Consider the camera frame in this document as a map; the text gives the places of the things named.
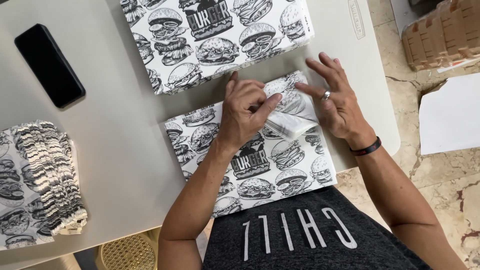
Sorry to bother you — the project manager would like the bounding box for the person's left hand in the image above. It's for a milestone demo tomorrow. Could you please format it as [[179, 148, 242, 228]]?
[[217, 71, 283, 151]]

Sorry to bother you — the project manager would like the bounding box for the person's right hand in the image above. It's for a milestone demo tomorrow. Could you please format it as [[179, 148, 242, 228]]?
[[294, 52, 376, 149]]

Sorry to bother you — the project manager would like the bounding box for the black wristband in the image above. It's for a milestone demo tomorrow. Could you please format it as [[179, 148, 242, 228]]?
[[349, 136, 382, 157]]

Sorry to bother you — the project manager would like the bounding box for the white cardboard sheet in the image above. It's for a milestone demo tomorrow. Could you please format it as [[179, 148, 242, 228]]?
[[418, 72, 480, 156]]

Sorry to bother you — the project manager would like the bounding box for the dark grey t-shirt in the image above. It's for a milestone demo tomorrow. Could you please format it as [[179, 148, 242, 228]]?
[[202, 185, 433, 270]]

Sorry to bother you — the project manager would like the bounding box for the wrapped brown cardboard bundle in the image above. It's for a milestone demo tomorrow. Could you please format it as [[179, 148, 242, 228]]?
[[401, 0, 480, 72]]

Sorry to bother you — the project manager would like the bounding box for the gold woven stool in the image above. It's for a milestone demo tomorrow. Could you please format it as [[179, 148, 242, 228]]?
[[94, 229, 159, 270]]

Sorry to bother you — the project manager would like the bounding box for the black phone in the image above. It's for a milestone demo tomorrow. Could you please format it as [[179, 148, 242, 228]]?
[[14, 23, 86, 109]]

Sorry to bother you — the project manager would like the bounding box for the pile of folded printed papers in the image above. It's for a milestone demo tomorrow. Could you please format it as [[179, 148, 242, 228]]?
[[0, 120, 89, 251]]

